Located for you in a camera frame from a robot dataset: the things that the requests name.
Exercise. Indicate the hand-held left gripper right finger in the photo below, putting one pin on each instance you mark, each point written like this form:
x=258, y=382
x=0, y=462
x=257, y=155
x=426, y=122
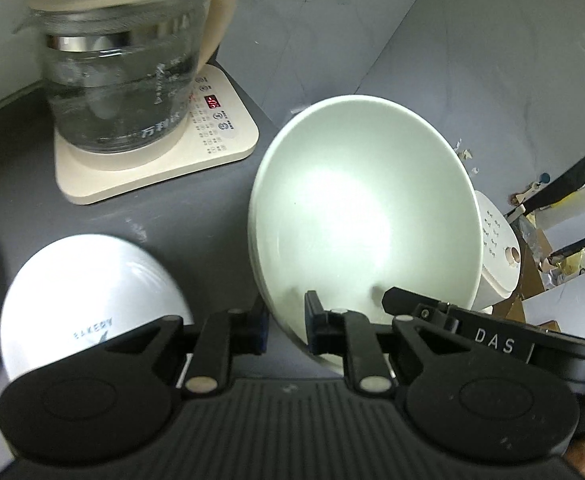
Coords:
x=313, y=325

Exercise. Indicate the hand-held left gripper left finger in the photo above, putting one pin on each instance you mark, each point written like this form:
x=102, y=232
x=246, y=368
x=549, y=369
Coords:
x=261, y=327

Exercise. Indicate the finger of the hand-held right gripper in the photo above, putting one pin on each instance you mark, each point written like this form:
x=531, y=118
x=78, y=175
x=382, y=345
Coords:
x=407, y=301

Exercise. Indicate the cream bowl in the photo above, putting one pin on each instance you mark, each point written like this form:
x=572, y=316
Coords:
x=255, y=260

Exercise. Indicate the white bowl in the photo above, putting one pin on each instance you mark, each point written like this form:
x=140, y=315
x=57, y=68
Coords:
x=352, y=210

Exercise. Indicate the brown cardboard box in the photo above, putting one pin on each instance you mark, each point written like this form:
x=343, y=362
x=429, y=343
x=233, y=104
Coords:
x=532, y=270

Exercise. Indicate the white small appliance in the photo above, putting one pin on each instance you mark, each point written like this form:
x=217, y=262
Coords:
x=494, y=260

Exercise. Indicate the clear plastic bag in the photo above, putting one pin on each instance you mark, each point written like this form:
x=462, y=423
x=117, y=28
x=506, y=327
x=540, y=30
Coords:
x=577, y=260

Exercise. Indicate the white bakery plate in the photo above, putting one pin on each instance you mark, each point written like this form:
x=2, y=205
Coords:
x=87, y=280

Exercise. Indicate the cream kettle base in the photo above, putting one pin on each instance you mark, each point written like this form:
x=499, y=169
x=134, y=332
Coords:
x=222, y=130

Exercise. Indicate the glass electric kettle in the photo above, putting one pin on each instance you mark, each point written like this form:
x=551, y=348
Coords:
x=112, y=85

